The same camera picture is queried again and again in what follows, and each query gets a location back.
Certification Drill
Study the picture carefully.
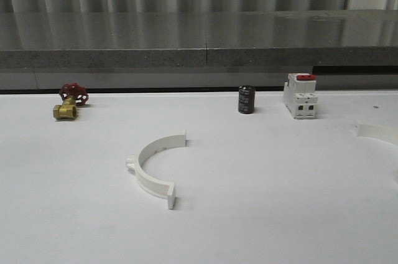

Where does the black cylindrical capacitor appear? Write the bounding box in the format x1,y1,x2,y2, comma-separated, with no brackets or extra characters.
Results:
238,85,256,114

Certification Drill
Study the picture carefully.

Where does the brass valve red handwheel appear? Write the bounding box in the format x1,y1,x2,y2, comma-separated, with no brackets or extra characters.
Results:
53,83,89,120

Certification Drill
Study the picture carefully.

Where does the white half-ring pipe clamp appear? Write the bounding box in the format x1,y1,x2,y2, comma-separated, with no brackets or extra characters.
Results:
354,123,398,184

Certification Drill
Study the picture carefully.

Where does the white circuit breaker red switch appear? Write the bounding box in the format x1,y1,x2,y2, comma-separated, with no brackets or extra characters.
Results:
283,73,318,120

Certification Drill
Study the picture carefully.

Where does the grey stone counter ledge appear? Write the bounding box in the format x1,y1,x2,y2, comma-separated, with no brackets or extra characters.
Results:
1,10,397,72

